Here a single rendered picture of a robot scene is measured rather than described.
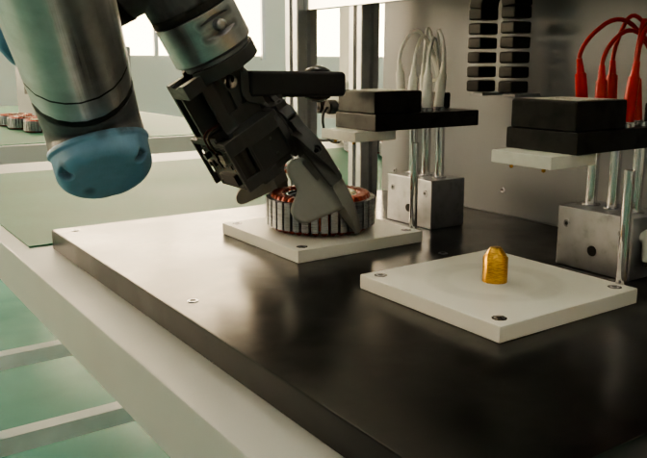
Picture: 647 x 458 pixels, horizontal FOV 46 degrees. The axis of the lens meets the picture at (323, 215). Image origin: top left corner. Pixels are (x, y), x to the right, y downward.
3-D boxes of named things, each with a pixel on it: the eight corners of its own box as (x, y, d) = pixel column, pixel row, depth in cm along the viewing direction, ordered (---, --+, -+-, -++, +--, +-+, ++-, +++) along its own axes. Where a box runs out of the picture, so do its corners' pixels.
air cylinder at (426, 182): (429, 230, 82) (431, 180, 81) (386, 218, 88) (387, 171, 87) (463, 224, 85) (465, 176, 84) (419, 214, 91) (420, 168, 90)
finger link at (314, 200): (323, 262, 71) (259, 189, 72) (367, 225, 73) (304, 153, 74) (331, 254, 68) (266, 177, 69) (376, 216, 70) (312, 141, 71)
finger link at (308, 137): (321, 198, 73) (263, 131, 74) (333, 188, 74) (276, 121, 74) (333, 183, 69) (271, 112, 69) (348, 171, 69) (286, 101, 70)
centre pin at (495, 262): (495, 286, 58) (496, 251, 57) (477, 279, 59) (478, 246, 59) (512, 281, 59) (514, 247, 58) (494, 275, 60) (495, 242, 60)
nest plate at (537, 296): (499, 343, 49) (500, 325, 49) (359, 288, 61) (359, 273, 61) (636, 303, 57) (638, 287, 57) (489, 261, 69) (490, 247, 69)
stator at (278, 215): (304, 243, 71) (304, 204, 70) (246, 223, 80) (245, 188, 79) (397, 229, 77) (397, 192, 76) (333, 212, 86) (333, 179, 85)
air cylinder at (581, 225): (628, 282, 63) (633, 216, 62) (555, 263, 69) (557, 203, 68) (662, 272, 66) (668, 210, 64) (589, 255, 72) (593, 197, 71)
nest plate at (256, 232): (297, 264, 69) (297, 250, 68) (222, 233, 81) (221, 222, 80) (422, 241, 77) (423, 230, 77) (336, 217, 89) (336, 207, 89)
